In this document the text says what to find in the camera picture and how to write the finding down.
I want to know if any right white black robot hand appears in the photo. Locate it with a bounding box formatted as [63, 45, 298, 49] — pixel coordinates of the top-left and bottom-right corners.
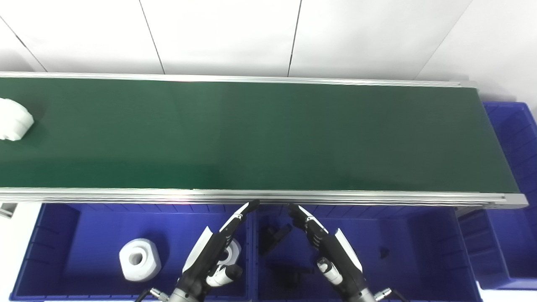
[287, 204, 374, 300]

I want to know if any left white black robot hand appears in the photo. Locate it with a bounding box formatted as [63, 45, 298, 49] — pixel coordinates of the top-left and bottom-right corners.
[170, 200, 260, 296]

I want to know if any white round plastic part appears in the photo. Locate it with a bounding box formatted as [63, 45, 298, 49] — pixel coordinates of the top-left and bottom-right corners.
[119, 238, 162, 282]
[0, 98, 34, 141]
[217, 238, 242, 266]

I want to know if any black angular plastic part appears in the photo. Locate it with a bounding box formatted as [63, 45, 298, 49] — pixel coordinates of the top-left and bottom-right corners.
[271, 263, 314, 291]

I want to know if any blue bin with black parts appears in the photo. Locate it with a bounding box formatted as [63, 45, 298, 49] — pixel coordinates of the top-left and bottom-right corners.
[252, 204, 483, 302]

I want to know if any blue bin with white parts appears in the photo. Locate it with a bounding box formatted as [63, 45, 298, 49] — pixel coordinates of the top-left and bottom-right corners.
[9, 203, 257, 302]

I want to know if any empty blue plastic bin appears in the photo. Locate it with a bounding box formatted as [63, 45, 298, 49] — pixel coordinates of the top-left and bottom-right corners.
[457, 102, 537, 291]

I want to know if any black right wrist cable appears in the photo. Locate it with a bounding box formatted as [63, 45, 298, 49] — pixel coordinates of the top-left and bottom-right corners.
[375, 286, 409, 302]

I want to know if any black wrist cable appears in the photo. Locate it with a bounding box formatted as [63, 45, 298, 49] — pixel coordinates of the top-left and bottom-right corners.
[134, 287, 170, 302]
[375, 286, 409, 302]

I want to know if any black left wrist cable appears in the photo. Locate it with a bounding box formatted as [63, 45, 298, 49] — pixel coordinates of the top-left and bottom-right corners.
[134, 287, 170, 302]

